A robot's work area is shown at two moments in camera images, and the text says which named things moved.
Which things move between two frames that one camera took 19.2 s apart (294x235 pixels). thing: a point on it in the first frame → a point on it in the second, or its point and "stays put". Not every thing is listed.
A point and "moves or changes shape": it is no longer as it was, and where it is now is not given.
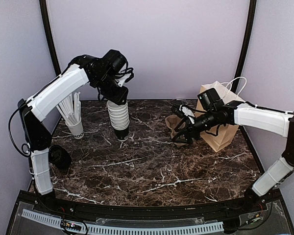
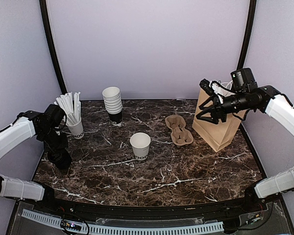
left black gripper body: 108,89 → 51,140
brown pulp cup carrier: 172,121 stays put
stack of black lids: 59,156 stays put
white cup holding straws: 76,129 stays put
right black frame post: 252,12 stays put
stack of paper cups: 119,118 moves or changes shape
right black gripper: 188,135 → 213,108
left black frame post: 47,22 stays put
